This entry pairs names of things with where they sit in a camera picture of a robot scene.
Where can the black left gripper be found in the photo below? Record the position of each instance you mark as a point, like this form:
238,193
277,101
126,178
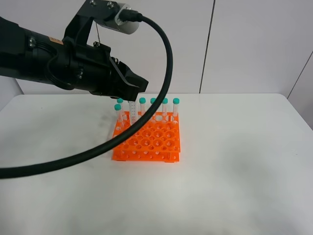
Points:
104,78

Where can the teal capped test tube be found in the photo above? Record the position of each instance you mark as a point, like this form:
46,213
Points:
132,111

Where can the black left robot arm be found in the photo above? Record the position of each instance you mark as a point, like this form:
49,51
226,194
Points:
27,55

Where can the back row tube far left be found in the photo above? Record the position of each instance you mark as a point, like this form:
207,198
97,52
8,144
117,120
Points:
120,101

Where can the second row teal capped tube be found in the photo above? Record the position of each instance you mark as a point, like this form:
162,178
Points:
119,113

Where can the back row tube far right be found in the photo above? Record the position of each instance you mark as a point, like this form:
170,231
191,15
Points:
176,102

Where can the orange test tube rack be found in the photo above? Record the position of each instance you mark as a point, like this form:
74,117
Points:
157,140

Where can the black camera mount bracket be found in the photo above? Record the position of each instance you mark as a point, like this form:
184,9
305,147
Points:
103,12

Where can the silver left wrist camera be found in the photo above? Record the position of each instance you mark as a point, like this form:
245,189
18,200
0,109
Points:
124,19

